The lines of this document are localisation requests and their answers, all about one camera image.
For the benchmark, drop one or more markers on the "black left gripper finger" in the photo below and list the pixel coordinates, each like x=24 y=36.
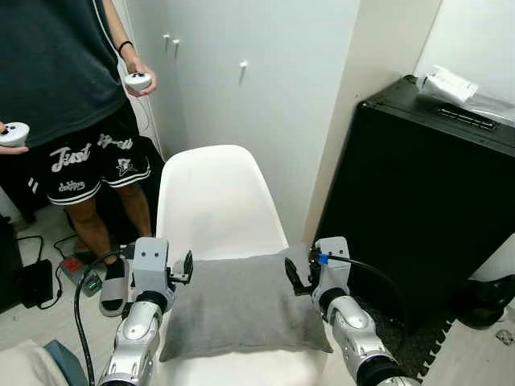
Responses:
x=188 y=265

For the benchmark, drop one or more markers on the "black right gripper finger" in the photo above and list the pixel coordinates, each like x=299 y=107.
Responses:
x=292 y=271

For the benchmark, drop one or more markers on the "grey pillow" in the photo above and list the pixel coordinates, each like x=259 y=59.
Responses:
x=241 y=305

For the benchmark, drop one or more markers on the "white round controller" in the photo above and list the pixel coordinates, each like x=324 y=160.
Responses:
x=12 y=133
x=138 y=81

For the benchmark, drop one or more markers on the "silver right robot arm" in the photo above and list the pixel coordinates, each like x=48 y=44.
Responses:
x=358 y=330

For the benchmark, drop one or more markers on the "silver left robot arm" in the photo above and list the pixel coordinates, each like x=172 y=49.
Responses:
x=133 y=346

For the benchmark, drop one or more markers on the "white plastic chair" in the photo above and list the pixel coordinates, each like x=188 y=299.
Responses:
x=213 y=201

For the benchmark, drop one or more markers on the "person's left hand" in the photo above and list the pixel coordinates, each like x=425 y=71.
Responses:
x=137 y=64

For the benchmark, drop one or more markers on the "person's right hand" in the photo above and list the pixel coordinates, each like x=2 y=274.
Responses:
x=10 y=150

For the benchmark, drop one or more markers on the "grey slide sandal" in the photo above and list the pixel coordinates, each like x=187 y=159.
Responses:
x=113 y=293

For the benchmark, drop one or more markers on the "black foam floor mat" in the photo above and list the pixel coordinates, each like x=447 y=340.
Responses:
x=422 y=346

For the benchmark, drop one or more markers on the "black cabinet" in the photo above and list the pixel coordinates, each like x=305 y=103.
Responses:
x=410 y=201

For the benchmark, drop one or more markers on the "blue flat item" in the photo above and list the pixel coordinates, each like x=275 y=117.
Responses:
x=68 y=362

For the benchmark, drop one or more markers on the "black power adapter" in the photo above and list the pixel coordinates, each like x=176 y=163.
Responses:
x=36 y=281

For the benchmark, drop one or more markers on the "white wardrobe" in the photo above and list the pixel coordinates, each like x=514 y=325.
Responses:
x=265 y=121

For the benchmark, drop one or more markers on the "black box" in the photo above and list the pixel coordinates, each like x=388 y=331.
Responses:
x=8 y=265

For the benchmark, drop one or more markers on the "white rounded object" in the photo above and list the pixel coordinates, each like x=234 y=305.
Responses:
x=24 y=366

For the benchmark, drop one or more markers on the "black round object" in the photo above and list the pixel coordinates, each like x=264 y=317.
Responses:
x=483 y=305

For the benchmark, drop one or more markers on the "black wristband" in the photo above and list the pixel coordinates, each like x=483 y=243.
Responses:
x=125 y=46

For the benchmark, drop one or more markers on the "person in dark clothes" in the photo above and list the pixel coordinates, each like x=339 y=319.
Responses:
x=56 y=64

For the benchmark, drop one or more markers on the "white plastic bag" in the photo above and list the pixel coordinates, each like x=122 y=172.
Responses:
x=447 y=84

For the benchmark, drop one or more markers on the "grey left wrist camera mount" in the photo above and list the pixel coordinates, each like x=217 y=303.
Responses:
x=150 y=261

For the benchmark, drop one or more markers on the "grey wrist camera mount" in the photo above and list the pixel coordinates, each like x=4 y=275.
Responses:
x=150 y=261
x=331 y=261

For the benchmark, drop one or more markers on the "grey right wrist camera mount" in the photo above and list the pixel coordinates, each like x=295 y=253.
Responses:
x=331 y=261

